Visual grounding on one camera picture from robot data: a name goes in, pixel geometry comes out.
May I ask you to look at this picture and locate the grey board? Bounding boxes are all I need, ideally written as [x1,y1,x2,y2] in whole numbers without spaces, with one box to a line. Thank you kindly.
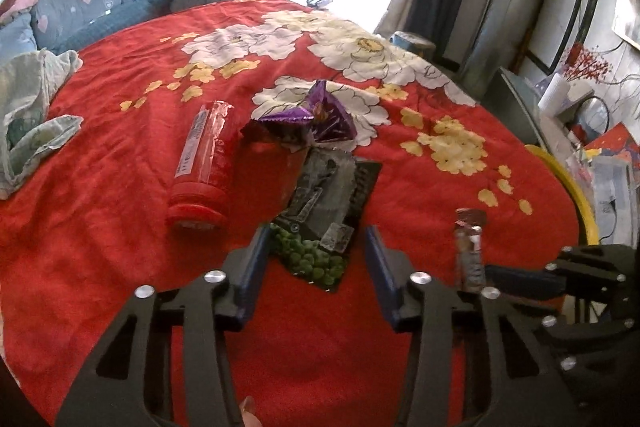
[497,67,543,148]

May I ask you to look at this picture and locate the purple snack packet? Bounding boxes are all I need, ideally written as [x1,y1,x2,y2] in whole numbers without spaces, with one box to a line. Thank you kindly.
[241,79,359,154]

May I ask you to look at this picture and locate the yellow hoop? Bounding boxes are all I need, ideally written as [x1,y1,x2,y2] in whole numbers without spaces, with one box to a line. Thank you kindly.
[525,144,599,249]

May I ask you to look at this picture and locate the framed wall picture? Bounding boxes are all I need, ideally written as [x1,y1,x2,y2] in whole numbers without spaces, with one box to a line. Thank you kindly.
[612,0,640,52]

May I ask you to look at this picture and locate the red snack tube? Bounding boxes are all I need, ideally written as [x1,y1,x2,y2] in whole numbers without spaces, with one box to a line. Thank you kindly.
[166,101,236,234]

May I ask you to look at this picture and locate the blue stool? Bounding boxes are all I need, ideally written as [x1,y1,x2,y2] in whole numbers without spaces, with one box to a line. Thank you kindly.
[391,32,435,55]

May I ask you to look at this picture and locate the light green blanket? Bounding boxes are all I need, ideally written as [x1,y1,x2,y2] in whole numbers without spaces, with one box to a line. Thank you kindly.
[0,48,84,200]

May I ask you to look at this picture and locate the pink floral pillow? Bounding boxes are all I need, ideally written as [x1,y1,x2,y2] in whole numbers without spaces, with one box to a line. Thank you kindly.
[0,0,41,20]

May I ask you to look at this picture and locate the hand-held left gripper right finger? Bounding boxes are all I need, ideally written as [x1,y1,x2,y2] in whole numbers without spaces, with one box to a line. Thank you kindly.
[364,224,586,427]

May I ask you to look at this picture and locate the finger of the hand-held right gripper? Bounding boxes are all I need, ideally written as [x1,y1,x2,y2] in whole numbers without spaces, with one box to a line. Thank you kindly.
[537,302,640,408]
[484,246,640,308]

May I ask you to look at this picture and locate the pile of papers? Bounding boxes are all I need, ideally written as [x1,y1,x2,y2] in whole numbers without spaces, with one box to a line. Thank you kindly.
[565,147,640,248]

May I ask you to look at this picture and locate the blue heart-print cushion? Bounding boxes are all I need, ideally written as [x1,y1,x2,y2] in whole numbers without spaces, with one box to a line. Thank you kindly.
[0,14,38,62]
[32,0,121,35]

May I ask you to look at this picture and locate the blue sofa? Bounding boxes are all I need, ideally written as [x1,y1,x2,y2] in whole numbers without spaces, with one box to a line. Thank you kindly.
[0,0,246,62]

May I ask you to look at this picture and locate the small brown snack wrapper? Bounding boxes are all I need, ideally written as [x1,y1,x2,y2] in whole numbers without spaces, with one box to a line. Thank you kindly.
[454,207,487,293]

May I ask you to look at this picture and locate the white paper roll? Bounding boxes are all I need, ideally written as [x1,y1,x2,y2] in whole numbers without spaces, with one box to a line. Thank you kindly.
[539,74,568,118]

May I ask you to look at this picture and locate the red floral blanket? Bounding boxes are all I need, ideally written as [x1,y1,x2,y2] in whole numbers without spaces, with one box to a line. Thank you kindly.
[0,0,583,427]

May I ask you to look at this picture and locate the red artificial flowers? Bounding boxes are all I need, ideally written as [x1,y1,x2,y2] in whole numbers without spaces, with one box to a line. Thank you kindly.
[565,46,613,82]

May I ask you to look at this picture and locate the person's left hand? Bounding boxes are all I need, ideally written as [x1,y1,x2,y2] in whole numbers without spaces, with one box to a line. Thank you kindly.
[239,396,262,427]

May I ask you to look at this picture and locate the black green pea packet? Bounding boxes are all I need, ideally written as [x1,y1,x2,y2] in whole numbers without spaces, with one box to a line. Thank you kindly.
[271,147,383,294]

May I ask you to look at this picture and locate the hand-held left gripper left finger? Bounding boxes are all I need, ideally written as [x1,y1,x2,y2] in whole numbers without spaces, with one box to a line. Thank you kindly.
[55,224,273,427]

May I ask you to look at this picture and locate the red gift box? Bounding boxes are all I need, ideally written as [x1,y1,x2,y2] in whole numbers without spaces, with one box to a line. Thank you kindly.
[582,123,633,160]

